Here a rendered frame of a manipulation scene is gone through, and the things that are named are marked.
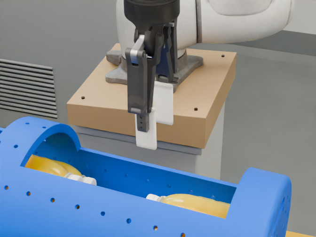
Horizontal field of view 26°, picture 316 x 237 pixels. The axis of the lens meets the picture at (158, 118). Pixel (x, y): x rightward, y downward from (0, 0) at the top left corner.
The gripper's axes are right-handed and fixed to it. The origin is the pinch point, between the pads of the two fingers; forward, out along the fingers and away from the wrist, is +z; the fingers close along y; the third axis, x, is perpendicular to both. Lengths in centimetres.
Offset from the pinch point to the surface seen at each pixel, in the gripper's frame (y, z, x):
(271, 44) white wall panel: -269, 122, -39
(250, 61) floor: -256, 128, -47
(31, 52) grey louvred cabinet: -138, 76, -112
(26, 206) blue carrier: 10.3, 13.9, -17.7
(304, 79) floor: -248, 129, -15
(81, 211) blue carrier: 9.3, 13.1, -8.6
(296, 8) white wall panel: -271, 100, -27
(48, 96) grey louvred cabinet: -138, 97, -107
